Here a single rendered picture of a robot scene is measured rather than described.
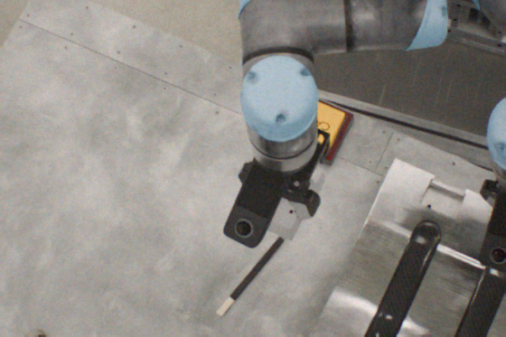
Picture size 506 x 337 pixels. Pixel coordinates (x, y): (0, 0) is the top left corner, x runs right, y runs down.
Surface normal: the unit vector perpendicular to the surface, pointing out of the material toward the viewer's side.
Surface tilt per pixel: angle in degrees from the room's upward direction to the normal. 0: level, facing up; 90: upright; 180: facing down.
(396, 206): 0
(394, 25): 54
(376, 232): 1
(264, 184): 31
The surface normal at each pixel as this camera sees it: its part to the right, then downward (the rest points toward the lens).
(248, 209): -0.25, 0.17
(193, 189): -0.06, -0.33
